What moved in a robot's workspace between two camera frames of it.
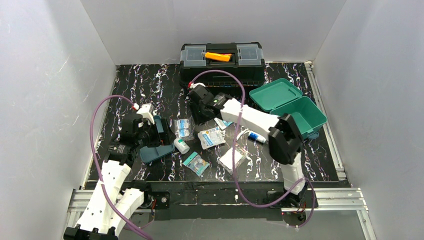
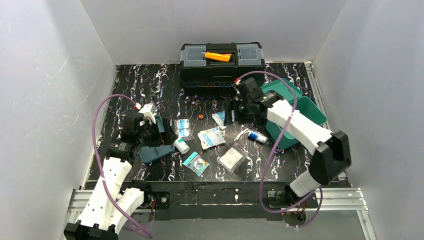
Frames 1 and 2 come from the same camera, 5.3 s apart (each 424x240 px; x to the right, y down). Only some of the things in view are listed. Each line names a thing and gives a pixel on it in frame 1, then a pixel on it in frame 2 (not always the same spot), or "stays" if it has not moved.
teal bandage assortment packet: [196, 164] stays
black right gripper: [197, 108] to [234, 108]
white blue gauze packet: [212, 137] stays
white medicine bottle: [181, 145] stays
